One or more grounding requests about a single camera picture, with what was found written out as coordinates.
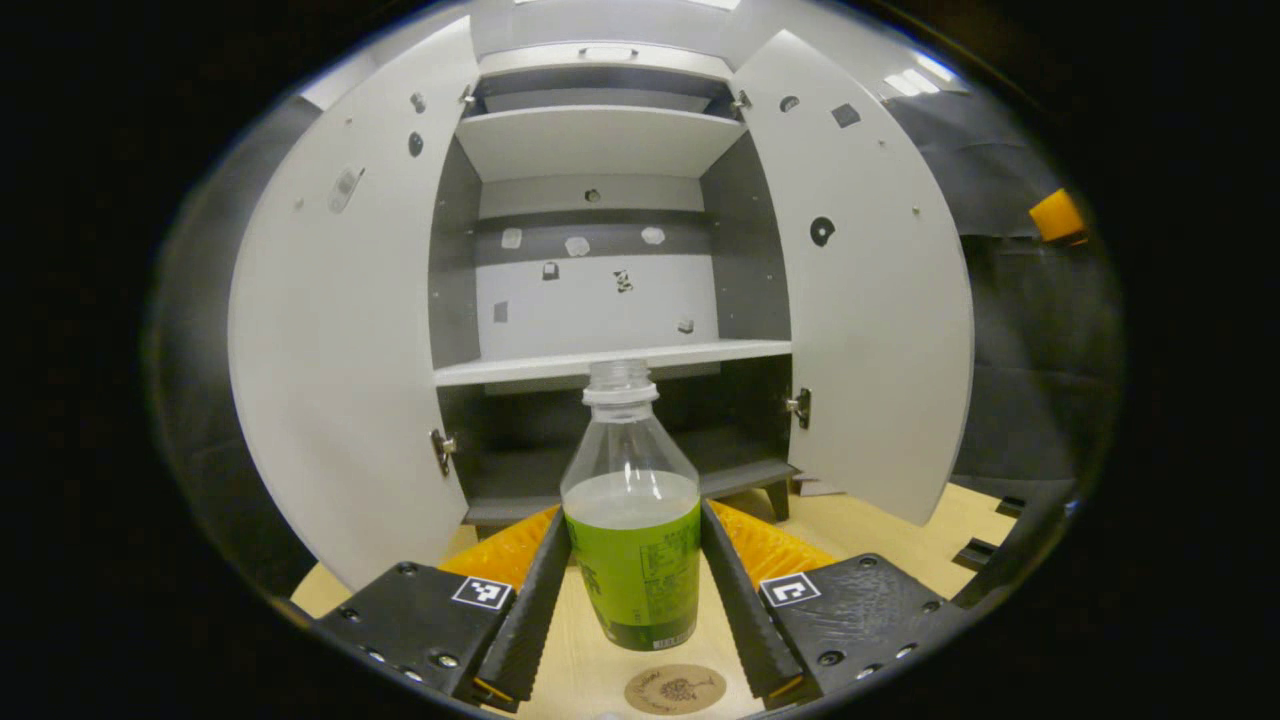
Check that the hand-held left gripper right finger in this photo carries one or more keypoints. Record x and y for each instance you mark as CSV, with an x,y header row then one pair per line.
x,y
745,620

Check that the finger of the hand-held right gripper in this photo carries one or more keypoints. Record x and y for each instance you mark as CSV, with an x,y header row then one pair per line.
x,y
1056,215

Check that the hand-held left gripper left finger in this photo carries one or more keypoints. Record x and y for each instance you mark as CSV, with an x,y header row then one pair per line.
x,y
530,620

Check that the round brown coaster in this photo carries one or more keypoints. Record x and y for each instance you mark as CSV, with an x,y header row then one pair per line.
x,y
675,690

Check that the clear bottle with green label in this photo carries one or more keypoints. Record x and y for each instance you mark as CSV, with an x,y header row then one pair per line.
x,y
630,560

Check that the white cabinet door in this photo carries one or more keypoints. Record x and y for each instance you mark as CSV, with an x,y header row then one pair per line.
x,y
870,350
340,380

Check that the black backdrop cloth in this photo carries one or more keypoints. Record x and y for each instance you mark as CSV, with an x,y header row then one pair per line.
x,y
1040,330

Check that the small ceiling light panel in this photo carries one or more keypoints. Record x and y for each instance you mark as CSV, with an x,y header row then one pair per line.
x,y
920,78

